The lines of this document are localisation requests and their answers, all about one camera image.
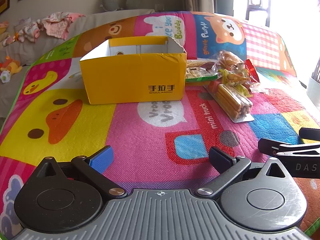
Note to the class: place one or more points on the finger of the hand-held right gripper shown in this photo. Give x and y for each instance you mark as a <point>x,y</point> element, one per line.
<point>310,133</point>
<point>270,146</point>

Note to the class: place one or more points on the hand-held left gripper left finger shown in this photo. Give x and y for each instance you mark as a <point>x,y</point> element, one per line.
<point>102,160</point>

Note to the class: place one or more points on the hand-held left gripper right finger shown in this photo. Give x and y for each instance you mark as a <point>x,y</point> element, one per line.
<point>220,158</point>

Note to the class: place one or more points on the biscuit stick packet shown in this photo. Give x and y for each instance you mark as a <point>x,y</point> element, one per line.
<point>232,100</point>

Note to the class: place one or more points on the long yellow snack packet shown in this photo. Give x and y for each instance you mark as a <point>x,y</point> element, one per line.
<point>242,90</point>

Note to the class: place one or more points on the cartoon print snack packet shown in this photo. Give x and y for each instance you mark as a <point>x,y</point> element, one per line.
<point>235,77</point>

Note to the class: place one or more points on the red snack packet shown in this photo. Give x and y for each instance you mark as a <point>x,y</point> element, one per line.
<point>251,68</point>

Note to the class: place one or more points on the yellow cardboard box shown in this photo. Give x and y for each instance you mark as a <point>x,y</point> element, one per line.
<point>130,80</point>

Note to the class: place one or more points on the green cracker packet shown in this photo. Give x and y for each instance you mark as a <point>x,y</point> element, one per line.
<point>197,74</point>

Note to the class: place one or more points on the brown spiral treat packet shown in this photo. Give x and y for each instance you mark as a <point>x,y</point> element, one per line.
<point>208,66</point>

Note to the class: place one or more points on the clear bag of round cookies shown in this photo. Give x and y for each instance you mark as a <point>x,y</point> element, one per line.
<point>228,58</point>

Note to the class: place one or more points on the white bin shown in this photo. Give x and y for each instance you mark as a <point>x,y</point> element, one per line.
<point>313,88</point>

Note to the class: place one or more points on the colourful cartoon play mat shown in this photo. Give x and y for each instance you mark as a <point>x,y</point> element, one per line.
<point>150,142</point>

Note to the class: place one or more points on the small white green toy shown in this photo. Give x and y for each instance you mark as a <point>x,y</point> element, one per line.
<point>5,76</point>

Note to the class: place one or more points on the orange plush toy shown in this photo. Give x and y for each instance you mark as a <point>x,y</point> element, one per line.
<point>11,65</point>

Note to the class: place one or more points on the dark wooden chair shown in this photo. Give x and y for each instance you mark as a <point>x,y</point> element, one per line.
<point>250,10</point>

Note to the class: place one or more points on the pink baby clothes pile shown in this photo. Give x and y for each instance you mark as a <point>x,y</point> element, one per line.
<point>60,25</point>

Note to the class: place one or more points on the white floral baby garment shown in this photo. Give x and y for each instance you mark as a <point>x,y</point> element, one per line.
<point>28,30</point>

